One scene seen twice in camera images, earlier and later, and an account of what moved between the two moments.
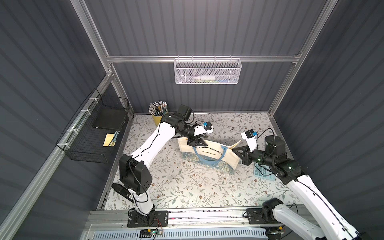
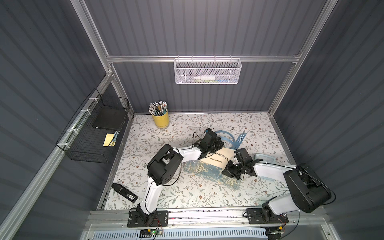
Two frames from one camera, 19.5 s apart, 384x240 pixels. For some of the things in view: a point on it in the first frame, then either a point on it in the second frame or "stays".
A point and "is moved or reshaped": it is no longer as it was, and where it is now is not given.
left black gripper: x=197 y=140 → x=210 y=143
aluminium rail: x=184 y=217 stays
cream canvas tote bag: x=214 y=156 is moved or reshaped
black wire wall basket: x=92 y=131 stays
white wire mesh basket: x=204 y=71 stays
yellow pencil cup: x=157 y=119 stays
